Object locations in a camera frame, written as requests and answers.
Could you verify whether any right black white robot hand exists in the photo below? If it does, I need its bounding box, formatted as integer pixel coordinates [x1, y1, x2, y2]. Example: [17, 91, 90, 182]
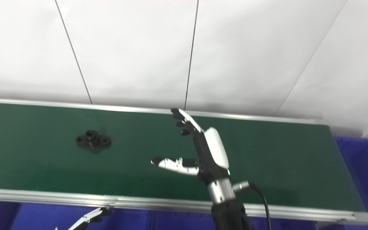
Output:
[151, 108, 231, 186]

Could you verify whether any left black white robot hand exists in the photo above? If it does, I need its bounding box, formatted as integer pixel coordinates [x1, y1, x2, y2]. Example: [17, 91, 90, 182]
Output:
[55, 207, 112, 230]

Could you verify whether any black flanged metal part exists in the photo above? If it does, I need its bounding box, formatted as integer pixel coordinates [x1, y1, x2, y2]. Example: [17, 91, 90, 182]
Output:
[75, 129, 112, 151]

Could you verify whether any blue plastic bin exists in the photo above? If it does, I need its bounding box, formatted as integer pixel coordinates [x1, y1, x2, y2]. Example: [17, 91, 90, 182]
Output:
[333, 136, 368, 230]
[149, 209, 331, 230]
[0, 200, 152, 230]

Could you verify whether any green conveyor belt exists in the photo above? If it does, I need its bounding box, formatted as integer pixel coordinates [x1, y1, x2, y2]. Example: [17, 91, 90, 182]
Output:
[0, 102, 366, 213]

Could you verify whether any aluminium conveyor side rail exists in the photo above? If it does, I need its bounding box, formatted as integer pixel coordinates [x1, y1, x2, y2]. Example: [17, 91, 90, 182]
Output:
[0, 97, 329, 126]
[0, 188, 368, 225]

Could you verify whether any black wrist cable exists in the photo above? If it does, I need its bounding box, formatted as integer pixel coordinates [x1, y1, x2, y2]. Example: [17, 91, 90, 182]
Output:
[232, 181, 272, 230]

